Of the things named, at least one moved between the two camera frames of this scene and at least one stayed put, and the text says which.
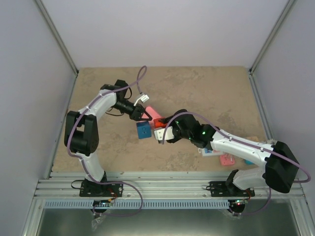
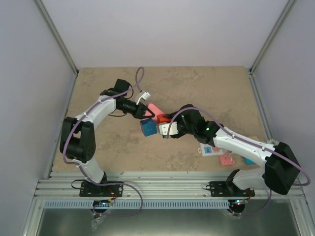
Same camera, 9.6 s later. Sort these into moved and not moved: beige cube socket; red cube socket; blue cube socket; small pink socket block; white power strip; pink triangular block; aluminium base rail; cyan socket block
Moved: pink triangular block; red cube socket; blue cube socket
Not moved: aluminium base rail; small pink socket block; white power strip; cyan socket block; beige cube socket
